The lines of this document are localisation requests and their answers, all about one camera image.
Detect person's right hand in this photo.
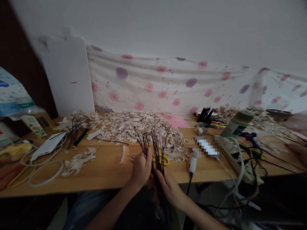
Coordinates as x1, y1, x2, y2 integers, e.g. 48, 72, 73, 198
155, 169, 185, 204

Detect person's left hand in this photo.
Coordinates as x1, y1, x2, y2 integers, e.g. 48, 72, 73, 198
130, 147, 153, 187

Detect bundle of dark thin stems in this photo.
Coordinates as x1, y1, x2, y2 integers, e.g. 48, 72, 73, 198
136, 124, 174, 216

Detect white glue gun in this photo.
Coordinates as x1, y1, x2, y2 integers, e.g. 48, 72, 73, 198
188, 153, 201, 175

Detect large pile of white petals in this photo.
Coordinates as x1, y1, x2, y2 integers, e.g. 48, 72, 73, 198
97, 111, 191, 164

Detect phone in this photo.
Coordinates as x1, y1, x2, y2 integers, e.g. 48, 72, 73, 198
193, 135, 223, 159

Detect white paper strip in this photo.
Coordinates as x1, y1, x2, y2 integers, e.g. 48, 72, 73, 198
86, 129, 105, 141

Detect pink paper sheets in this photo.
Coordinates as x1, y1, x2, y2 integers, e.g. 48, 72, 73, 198
155, 112, 200, 129

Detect small heap of white petals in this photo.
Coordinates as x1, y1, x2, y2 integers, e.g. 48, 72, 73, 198
61, 146, 98, 178

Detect person's legs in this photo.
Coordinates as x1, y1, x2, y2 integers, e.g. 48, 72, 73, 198
65, 190, 125, 230

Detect white power strip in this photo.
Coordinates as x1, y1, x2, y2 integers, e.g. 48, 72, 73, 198
219, 136, 265, 185

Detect bunch of white stemmed flowers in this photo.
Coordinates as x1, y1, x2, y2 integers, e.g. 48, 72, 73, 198
55, 110, 102, 150

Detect row of coloured pens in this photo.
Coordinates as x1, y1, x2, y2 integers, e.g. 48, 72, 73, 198
210, 119, 228, 128

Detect black holder with markers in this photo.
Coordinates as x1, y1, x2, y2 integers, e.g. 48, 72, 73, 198
196, 106, 216, 123

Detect green insulated bottle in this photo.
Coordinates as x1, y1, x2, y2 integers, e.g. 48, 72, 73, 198
220, 111, 255, 140

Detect white cloth with pink spots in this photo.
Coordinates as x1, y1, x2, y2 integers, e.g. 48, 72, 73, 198
86, 44, 307, 116

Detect white power bank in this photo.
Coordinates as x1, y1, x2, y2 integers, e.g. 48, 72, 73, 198
30, 132, 67, 163

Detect blue glue gun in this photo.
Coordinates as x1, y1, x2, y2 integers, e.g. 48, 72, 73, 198
239, 131, 261, 148

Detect clear bottle of yellow liquid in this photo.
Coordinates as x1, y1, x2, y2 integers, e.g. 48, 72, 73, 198
15, 95, 55, 135

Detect scattered petals heap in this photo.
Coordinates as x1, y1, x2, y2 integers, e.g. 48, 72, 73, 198
246, 106, 292, 155

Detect white and green tube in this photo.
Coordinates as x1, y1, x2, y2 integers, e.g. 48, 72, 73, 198
20, 115, 48, 139

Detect white foam board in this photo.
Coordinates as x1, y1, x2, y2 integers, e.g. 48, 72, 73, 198
41, 36, 96, 117

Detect yellow crumpled thing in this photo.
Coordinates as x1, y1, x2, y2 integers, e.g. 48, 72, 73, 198
0, 142, 33, 157

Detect dark bowl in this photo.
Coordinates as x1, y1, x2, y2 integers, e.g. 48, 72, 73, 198
265, 109, 295, 122

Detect blue and white plastic packet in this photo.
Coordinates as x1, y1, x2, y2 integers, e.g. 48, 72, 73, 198
0, 66, 35, 118

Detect yellow handled scissors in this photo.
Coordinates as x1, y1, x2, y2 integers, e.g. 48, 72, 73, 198
152, 154, 170, 166

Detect white charging cable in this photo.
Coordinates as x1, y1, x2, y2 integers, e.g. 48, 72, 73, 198
216, 157, 244, 211

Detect tangle of black cables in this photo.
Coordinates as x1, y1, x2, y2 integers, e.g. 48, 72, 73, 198
239, 141, 307, 190

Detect white tape ring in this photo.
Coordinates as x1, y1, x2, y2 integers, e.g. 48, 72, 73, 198
27, 160, 64, 188

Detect red and yellow handled pliers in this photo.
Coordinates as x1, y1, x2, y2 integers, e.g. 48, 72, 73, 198
0, 164, 38, 191

